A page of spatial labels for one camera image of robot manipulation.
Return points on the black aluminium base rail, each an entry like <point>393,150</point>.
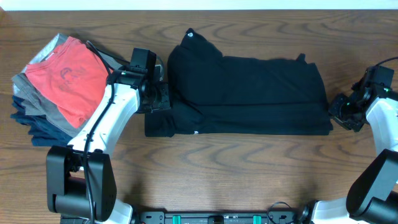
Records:
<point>216,218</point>

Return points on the folded navy blue garment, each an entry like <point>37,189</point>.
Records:
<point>42,131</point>

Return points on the folded light grey garment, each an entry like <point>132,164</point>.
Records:
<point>20,81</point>

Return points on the folded red t-shirt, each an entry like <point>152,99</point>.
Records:
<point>73,78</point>

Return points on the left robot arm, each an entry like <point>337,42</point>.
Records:
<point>80,179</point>

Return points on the black t-shirt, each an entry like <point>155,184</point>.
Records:
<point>213,93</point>

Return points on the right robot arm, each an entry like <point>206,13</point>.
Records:
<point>371,198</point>

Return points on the folded grey t-shirt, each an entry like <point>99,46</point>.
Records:
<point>36,104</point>

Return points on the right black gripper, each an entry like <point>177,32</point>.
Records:
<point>334,112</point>

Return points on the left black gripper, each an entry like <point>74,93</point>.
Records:
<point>160,98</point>

